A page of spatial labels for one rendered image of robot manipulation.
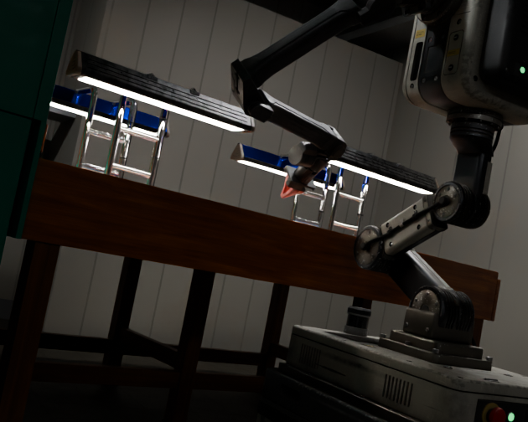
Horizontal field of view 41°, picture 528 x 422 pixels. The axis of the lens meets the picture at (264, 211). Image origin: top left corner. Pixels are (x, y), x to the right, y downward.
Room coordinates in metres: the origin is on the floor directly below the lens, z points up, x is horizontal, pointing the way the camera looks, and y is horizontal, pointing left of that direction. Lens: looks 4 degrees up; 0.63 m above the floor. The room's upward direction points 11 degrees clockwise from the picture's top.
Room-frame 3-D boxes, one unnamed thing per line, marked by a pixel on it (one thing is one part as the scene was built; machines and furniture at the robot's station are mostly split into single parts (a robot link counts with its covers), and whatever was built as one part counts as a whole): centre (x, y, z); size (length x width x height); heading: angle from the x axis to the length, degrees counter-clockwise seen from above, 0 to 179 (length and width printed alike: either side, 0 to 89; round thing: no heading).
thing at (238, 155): (3.12, -0.09, 1.08); 0.62 x 0.08 x 0.07; 127
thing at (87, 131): (2.48, 0.64, 0.90); 0.20 x 0.19 x 0.45; 127
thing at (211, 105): (2.09, 0.35, 1.08); 0.62 x 0.08 x 0.07; 127
